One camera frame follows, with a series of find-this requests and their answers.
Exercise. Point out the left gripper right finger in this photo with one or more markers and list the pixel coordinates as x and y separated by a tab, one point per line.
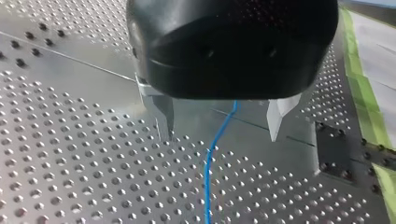
277	115

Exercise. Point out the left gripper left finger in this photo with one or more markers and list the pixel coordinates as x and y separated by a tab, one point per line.
162	109

